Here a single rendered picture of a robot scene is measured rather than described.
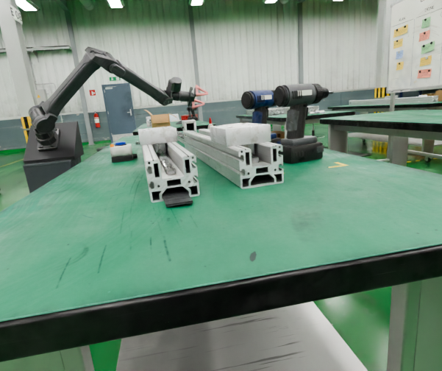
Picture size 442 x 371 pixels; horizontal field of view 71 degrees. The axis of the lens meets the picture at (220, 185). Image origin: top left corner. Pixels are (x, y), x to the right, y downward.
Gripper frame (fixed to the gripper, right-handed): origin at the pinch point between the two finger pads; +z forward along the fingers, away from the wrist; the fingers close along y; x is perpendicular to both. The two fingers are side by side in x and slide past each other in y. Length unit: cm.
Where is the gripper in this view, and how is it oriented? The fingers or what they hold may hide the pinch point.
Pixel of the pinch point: (204, 98)
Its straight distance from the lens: 183.6
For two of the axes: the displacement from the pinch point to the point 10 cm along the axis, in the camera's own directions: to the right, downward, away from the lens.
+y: -2.5, 3.6, 9.0
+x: 0.6, 9.3, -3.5
